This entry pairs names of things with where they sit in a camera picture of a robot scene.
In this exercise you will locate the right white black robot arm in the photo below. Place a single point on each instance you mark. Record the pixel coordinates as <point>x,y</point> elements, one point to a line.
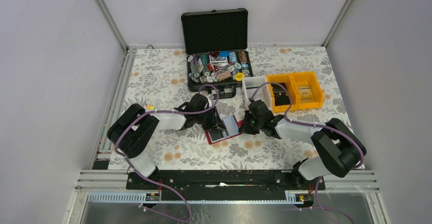
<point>339,150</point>

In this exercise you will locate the black card in yellow bin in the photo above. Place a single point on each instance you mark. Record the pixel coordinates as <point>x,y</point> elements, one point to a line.
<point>280,95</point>

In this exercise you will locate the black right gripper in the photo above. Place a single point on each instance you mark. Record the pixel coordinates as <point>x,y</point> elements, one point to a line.
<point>245,128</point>

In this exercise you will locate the black credit card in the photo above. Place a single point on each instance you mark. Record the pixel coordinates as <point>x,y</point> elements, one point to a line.
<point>216,135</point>

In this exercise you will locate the white grey credit card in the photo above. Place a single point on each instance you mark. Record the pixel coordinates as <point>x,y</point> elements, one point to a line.
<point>225,131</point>

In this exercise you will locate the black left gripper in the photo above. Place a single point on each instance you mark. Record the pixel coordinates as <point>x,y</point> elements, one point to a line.
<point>215,119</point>

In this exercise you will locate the white plastic bin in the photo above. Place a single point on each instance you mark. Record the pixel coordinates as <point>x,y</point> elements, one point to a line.
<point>248,87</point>

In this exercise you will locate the white slotted cable duct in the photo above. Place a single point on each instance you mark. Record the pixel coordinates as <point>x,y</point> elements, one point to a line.
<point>211,196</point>

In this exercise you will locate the yellow round dealer chip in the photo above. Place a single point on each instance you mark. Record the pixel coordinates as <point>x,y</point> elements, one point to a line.
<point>239,76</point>

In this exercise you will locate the beige cards in yellow bin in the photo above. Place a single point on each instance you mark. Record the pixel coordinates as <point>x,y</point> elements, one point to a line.
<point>305,93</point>

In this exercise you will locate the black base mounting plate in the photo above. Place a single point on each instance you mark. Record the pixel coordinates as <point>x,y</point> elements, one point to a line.
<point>179,181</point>

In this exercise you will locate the black poker chip case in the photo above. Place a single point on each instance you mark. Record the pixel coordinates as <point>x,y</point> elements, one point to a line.
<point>212,32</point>

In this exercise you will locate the red leather card holder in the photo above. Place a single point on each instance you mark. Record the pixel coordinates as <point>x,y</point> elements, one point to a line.
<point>232,129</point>

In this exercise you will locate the yellow bin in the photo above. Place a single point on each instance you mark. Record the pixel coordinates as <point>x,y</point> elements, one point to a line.
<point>292,91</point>
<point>309,79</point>

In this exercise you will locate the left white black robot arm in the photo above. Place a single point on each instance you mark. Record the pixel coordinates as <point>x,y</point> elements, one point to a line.
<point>132,132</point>

